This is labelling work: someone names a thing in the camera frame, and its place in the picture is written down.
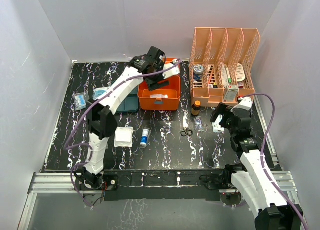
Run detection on black handled scissors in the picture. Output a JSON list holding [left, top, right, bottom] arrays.
[[180, 109, 194, 137]]

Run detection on white blue small bottle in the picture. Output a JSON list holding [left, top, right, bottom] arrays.
[[140, 128, 150, 148]]

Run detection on light blue long packet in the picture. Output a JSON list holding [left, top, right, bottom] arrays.
[[92, 87, 109, 101]]

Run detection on blue round tin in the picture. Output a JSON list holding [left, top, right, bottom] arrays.
[[193, 64, 205, 76]]

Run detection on white pill blister pack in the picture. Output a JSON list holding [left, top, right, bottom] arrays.
[[235, 63, 246, 82]]

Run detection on clear bag blue items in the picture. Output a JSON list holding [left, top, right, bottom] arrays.
[[73, 92, 89, 111]]

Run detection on brown bottle orange cap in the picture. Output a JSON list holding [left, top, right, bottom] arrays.
[[191, 100, 201, 116]]

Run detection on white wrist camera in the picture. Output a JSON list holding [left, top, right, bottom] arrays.
[[231, 96, 253, 112], [162, 58, 180, 80]]

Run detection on orange medicine box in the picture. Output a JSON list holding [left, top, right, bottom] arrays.
[[137, 74, 181, 111]]

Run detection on aluminium frame rail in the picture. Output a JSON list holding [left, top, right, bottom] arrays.
[[18, 170, 245, 230]]

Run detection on peach desk file organizer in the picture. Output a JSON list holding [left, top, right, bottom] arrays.
[[189, 27, 261, 107]]

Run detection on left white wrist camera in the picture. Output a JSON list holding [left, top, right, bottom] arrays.
[[162, 58, 180, 80]]

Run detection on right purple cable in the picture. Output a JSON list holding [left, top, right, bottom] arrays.
[[237, 92, 310, 230]]

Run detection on white blue sachet packet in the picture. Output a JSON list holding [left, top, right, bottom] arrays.
[[212, 114, 225, 133]]

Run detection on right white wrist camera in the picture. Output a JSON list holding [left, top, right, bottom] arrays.
[[231, 96, 253, 112]]

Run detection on white gauze pad pack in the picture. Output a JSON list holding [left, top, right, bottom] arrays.
[[114, 126, 134, 148]]

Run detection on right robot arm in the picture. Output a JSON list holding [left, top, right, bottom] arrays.
[[210, 97, 303, 230]]

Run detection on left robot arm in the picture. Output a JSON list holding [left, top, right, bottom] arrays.
[[74, 46, 166, 190]]

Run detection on teal divided tray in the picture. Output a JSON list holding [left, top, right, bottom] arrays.
[[114, 86, 140, 114]]

